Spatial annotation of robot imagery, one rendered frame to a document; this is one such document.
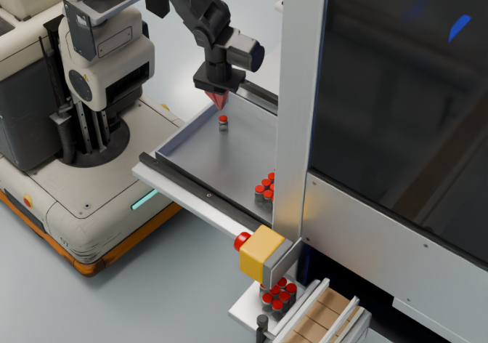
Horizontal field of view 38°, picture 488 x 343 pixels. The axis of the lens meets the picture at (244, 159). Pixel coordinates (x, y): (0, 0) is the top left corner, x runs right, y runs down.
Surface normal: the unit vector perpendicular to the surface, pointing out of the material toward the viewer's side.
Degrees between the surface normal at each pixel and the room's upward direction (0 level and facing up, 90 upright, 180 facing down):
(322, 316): 0
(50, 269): 0
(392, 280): 90
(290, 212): 90
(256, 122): 0
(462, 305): 90
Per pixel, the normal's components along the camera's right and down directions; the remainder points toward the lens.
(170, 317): 0.00, -0.68
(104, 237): 0.73, 0.51
